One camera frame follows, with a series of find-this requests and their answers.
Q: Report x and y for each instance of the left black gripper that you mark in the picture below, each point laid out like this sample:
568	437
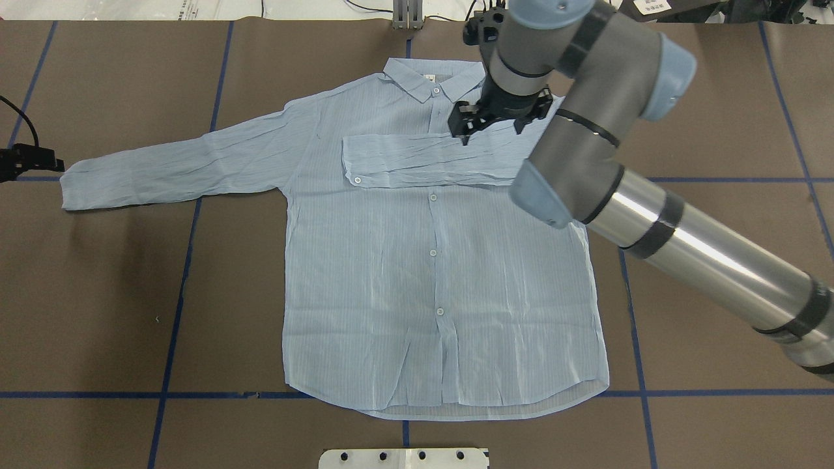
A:
19	162

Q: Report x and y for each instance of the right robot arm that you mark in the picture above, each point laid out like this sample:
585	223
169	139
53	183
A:
744	147

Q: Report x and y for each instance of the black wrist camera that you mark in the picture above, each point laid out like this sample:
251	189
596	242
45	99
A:
482	26

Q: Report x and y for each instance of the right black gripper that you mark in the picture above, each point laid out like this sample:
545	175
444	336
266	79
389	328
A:
510	103

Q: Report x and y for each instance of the light blue striped shirt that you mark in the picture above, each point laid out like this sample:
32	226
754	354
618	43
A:
414	287

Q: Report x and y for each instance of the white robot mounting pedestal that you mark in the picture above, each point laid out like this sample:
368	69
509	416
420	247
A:
406	458

